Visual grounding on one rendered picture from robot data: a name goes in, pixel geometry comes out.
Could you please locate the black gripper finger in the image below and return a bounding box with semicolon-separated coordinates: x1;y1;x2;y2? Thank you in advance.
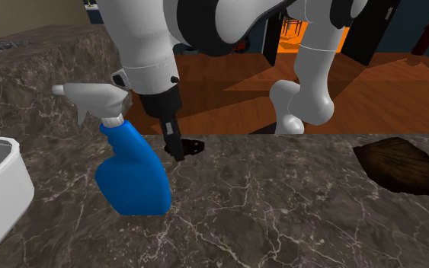
158;115;186;163

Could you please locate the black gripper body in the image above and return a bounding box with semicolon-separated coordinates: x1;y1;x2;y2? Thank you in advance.
138;85;184;120

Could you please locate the small black object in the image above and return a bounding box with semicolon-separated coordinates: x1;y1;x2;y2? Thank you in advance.
163;138;206;157

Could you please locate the blue spray bottle white trigger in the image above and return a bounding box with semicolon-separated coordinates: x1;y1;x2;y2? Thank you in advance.
51;82;173;217

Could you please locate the white basin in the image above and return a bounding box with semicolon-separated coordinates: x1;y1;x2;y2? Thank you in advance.
0;136;36;266

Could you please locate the dark brown wooden board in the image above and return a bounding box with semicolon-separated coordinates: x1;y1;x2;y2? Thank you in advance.
352;136;429;197

